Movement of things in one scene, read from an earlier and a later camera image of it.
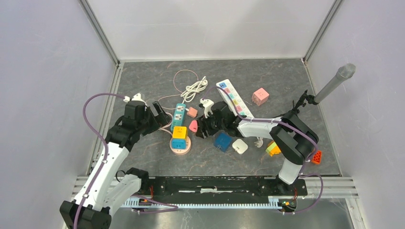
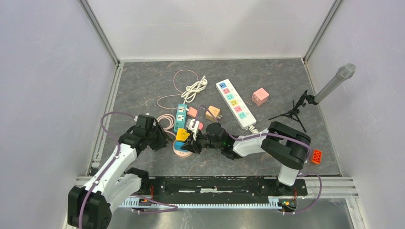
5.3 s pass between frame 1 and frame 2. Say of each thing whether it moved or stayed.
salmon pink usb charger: stayed
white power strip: stayed
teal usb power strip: stayed
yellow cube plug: moved
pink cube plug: stayed
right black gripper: moved
